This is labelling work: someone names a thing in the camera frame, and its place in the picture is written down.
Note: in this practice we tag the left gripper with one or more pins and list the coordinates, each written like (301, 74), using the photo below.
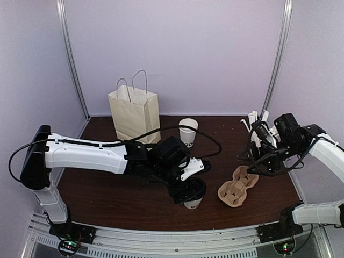
(175, 192)

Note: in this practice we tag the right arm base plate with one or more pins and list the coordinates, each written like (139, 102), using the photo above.
(281, 237)

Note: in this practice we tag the left aluminium frame post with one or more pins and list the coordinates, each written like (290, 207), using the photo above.
(60, 4)

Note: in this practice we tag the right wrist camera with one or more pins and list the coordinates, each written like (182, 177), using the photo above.
(260, 128)

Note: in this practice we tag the cardboard cup carrier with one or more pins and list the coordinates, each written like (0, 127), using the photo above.
(233, 193)

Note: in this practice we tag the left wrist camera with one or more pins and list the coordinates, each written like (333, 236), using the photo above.
(195, 166)

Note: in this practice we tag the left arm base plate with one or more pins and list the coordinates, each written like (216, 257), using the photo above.
(71, 236)

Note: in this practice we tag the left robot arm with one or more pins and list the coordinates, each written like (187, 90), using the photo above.
(168, 162)

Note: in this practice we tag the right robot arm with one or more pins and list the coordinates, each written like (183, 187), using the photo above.
(281, 148)

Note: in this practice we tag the front aluminium rail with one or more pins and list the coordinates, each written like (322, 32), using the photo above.
(235, 242)

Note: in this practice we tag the aluminium frame post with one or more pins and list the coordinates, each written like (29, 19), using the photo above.
(60, 4)
(282, 42)

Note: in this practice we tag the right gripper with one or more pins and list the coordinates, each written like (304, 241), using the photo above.
(272, 159)

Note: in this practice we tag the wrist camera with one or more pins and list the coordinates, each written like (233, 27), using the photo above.
(260, 128)
(195, 166)

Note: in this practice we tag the white paper bag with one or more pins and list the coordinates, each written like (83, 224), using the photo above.
(134, 111)

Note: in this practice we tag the black cup lid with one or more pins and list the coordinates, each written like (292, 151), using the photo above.
(198, 187)

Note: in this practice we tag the white paper cup stack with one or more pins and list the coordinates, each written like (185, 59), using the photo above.
(187, 135)

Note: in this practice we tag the white wrapped stirrers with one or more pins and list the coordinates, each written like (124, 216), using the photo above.
(272, 130)

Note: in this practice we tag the right aluminium frame post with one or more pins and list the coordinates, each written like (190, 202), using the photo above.
(282, 42)

